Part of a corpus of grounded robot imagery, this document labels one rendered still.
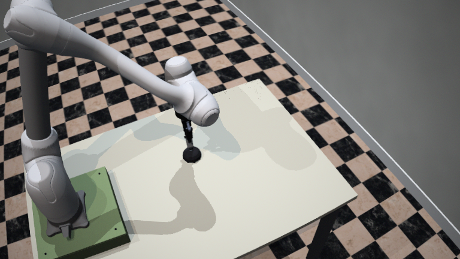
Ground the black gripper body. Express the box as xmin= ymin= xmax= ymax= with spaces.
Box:
xmin=175 ymin=111 xmax=190 ymax=126

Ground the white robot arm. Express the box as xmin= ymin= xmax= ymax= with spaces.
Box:
xmin=4 ymin=0 xmax=220 ymax=238

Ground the black service bell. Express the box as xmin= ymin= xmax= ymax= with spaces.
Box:
xmin=183 ymin=146 xmax=201 ymax=163

